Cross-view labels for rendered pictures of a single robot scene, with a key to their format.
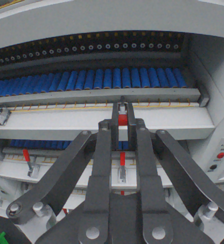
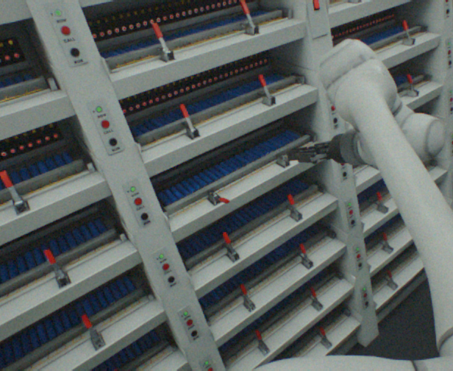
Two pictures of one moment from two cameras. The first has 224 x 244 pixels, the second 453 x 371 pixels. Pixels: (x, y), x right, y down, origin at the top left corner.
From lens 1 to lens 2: 0.91 m
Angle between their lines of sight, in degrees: 31
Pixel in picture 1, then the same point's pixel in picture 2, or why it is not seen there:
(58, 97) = (245, 169)
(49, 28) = (249, 127)
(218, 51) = (308, 109)
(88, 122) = (270, 174)
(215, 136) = not seen: hidden behind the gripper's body
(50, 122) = (251, 184)
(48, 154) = (234, 235)
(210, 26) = (304, 103)
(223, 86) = (320, 125)
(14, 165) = (208, 269)
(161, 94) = (293, 145)
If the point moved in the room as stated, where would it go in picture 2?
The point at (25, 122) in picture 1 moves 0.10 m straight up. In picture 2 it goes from (235, 192) to (226, 161)
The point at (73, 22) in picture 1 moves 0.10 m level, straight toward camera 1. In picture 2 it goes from (259, 122) to (288, 119)
